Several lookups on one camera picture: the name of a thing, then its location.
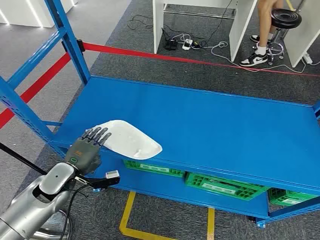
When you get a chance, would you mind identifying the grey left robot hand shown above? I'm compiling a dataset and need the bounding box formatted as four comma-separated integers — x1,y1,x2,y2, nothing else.
64,126,112,175

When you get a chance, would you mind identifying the white curved plastic part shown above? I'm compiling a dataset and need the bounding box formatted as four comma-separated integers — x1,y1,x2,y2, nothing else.
86,119,163,161

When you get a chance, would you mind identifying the blue metal shelf rack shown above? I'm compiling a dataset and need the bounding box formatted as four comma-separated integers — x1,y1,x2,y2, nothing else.
0,0,320,229

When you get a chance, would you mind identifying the black power adapter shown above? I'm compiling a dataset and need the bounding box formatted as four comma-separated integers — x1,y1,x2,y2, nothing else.
163,28,179,51

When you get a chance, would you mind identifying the white desk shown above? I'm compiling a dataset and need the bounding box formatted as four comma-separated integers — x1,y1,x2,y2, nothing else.
152,0,258,63
283,0,320,69

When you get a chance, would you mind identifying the person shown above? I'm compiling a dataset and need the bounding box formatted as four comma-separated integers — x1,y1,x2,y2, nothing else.
239,0,285,68

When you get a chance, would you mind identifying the black round stool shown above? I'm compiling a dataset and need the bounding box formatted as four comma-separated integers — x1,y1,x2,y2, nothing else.
252,8,303,66

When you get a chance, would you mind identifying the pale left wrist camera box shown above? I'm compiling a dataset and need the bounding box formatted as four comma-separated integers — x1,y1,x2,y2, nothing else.
105,170,121,186

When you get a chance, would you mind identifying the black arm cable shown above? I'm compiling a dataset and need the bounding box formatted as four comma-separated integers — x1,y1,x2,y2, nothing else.
59,183,91,240

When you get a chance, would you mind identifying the white cable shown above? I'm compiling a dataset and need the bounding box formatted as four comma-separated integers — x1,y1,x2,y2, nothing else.
211,40,307,74

